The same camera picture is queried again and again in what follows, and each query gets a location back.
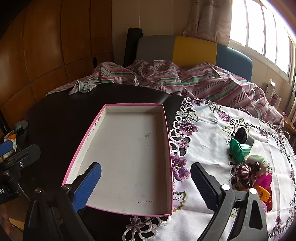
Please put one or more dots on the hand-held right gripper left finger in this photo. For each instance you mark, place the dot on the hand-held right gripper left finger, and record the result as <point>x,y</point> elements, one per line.
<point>89,186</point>

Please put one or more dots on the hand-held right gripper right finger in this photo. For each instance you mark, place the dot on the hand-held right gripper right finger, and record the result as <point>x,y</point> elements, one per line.
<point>204,186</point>

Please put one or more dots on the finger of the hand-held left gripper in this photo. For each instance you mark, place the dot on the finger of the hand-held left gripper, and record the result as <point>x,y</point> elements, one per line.
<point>5,148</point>

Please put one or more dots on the brown hair brush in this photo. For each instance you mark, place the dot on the brown hair brush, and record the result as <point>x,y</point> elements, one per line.
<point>246,173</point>

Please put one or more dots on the green plastic toy piece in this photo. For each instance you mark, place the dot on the green plastic toy piece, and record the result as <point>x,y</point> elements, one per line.
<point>235,149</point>

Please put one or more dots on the pink cardboard box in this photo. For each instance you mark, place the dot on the pink cardboard box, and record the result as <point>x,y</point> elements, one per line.
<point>129,150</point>

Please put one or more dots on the green white plug-in device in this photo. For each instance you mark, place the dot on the green white plug-in device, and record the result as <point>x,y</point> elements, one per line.
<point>255,160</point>

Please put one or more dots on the magenta plastic toy figure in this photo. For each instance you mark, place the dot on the magenta plastic toy figure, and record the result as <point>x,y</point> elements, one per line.
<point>263,179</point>

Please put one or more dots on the yellow plastic toy piece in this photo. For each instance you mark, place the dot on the yellow plastic toy piece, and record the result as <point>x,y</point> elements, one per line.
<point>263,193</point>

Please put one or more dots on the black round toy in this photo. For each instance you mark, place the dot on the black round toy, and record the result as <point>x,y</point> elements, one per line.
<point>241,135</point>

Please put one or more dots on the purple patterned oval case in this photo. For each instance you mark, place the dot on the purple patterned oval case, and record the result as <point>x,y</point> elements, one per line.
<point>265,206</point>

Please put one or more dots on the crumpled white orange bag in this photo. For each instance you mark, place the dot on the crumpled white orange bag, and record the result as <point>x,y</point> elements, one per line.
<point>10,139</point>

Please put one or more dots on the dark teal object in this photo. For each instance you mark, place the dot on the dark teal object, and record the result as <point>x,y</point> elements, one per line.
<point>22,132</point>

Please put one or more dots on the white embroidered floral tablecloth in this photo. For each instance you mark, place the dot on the white embroidered floral tablecloth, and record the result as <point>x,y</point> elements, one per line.
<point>208,139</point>

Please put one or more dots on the striped pink green bedsheet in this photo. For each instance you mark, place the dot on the striped pink green bedsheet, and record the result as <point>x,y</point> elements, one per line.
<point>196,83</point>

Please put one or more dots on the wooden side table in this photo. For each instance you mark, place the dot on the wooden side table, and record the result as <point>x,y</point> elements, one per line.
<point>290,125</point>

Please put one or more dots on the wooden wardrobe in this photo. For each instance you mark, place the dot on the wooden wardrobe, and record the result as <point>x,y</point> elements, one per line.
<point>46,46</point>

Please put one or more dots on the small printed carton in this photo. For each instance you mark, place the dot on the small printed carton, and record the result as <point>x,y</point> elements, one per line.
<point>276,98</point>

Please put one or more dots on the white carton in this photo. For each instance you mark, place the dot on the white carton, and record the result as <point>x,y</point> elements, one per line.
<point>270,88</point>

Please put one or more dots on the grey yellow blue headboard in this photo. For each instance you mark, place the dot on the grey yellow blue headboard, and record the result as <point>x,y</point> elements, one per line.
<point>194,51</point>

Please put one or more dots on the black rolled mat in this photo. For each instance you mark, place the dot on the black rolled mat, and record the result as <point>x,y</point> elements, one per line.
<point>131,46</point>

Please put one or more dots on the beige patterned curtain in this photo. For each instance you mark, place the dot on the beige patterned curtain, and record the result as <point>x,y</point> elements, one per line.
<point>208,20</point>

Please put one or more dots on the window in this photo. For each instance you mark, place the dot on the window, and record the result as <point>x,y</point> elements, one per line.
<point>254,27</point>

